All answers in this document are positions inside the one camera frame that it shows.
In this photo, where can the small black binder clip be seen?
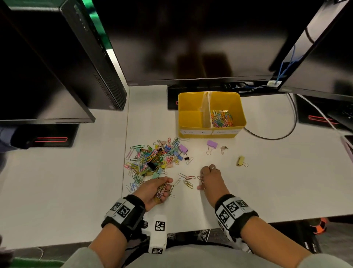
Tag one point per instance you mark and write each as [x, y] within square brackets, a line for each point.
[186, 158]

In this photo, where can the smartphone with pink case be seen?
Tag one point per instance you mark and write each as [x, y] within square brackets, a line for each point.
[349, 146]

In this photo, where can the pile of colorful clips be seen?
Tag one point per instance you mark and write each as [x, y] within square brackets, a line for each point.
[154, 163]

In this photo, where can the heap of sorted paper clips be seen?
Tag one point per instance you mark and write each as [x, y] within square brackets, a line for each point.
[222, 118]

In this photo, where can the black computer monitor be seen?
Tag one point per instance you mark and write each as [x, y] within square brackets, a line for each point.
[325, 55]
[27, 82]
[193, 41]

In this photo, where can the person's left hand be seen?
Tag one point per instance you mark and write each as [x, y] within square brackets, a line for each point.
[150, 193]

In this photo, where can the person's right forearm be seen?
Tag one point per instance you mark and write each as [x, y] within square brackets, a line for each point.
[270, 240]

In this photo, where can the yellow divided plastic bin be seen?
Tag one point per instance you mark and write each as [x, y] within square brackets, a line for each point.
[193, 118]

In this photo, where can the small rose gold binder clip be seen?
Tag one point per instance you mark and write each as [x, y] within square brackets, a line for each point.
[224, 148]

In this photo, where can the person's right hand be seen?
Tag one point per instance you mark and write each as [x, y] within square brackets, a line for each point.
[213, 185]

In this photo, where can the orange and black shoe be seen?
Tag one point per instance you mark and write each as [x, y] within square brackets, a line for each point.
[320, 225]

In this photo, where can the black keyboard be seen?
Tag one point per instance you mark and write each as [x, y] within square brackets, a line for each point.
[342, 116]

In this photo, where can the black desktop computer tower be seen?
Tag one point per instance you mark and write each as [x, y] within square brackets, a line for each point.
[91, 69]

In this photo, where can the yellow binder clip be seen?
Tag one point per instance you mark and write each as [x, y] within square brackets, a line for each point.
[240, 161]

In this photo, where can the black wristband with markers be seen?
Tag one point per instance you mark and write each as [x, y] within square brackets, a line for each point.
[234, 212]
[124, 212]

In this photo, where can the black monitor stand base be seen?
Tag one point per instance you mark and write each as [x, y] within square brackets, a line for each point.
[306, 113]
[55, 135]

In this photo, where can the small bunch of paper clips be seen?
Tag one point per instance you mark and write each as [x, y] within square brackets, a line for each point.
[162, 190]

